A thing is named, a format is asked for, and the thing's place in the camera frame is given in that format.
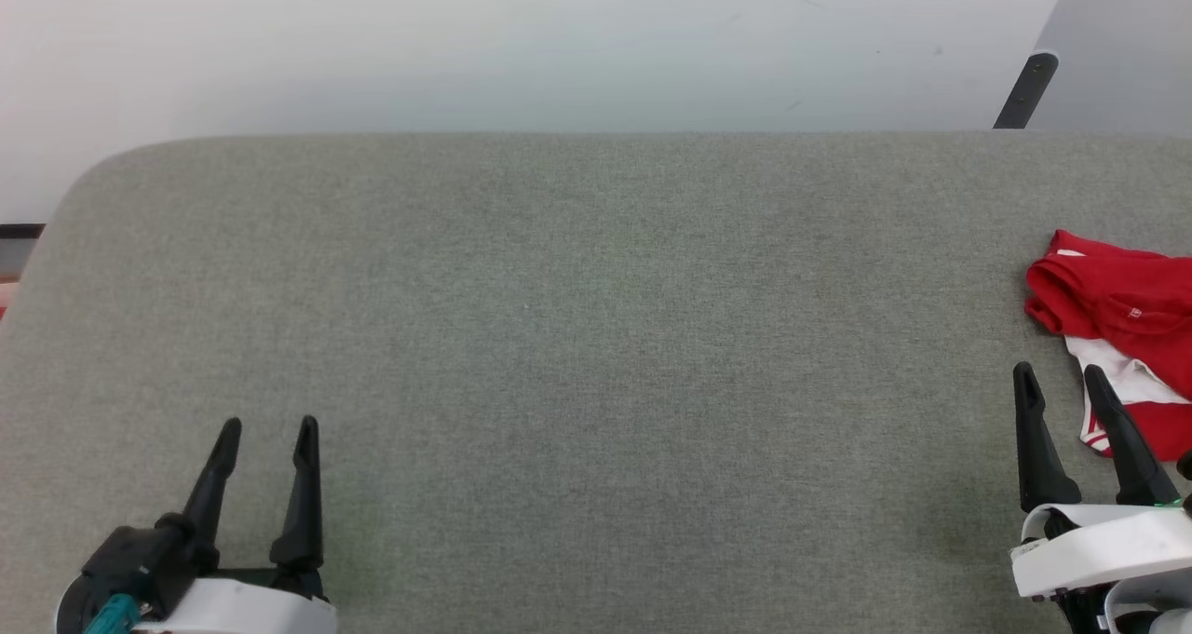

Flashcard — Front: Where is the teal cable connector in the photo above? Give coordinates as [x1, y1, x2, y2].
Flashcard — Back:
[82, 593, 142, 634]

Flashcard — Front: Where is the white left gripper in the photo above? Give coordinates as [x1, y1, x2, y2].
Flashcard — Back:
[138, 415, 339, 634]

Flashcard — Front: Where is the black metal bracket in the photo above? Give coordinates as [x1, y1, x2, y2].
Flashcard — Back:
[992, 50, 1061, 131]

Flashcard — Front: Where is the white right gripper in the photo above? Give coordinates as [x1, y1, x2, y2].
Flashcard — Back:
[1009, 361, 1192, 634]

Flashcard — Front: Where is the red basketball jersey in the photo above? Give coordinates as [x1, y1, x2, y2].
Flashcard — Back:
[1023, 229, 1192, 464]

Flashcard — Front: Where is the black-edged grey panel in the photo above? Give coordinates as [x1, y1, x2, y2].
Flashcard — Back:
[0, 223, 47, 283]

